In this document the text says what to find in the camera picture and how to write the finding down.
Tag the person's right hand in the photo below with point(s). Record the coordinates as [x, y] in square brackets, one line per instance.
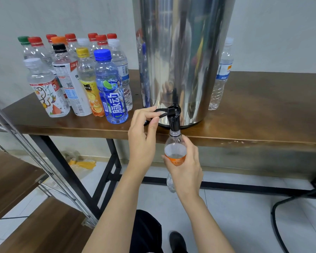
[188, 174]

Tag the green red label plastic bottle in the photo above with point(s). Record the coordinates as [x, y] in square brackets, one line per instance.
[92, 35]

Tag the orange cap clear plastic bottle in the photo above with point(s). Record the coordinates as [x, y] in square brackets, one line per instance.
[59, 40]

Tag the blue cap plastic bottle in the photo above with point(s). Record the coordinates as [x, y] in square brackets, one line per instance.
[113, 97]

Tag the wooden metal shelf rack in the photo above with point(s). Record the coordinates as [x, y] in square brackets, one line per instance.
[8, 187]

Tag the white patterned label plastic bottle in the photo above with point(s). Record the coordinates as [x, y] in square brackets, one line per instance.
[47, 94]

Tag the green label plastic water bottle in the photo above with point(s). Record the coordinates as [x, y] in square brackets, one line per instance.
[24, 44]

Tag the yellow label plastic bottle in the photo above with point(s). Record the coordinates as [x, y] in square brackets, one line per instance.
[88, 87]

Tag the person's left forearm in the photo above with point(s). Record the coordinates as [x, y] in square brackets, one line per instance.
[121, 221]

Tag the stainless steel water dispenser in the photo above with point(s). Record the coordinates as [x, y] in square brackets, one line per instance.
[181, 50]

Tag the slim blue label plastic bottle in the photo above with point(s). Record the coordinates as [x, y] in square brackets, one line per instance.
[223, 71]

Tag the white cap blue label bottle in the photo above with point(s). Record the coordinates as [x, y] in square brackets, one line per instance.
[122, 71]

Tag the person's left hand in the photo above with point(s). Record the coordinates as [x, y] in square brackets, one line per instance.
[142, 147]

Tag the black bottle cap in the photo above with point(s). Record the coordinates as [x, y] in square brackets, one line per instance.
[145, 123]

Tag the person's black shoe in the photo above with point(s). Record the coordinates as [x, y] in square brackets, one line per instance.
[178, 243]

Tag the person's right forearm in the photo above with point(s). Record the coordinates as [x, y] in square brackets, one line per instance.
[210, 229]

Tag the orange label black cap bottle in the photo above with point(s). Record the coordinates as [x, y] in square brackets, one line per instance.
[175, 150]

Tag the yellow debris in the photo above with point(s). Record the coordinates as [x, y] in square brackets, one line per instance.
[83, 165]

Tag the white-cap blue-label bottle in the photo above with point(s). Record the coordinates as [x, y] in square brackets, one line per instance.
[83, 42]

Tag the person's black trouser leg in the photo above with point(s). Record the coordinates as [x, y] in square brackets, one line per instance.
[146, 234]

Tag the black metal table frame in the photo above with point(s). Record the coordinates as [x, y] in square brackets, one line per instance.
[237, 186]

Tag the wooden stool with black frame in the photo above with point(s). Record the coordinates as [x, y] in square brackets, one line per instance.
[300, 205]

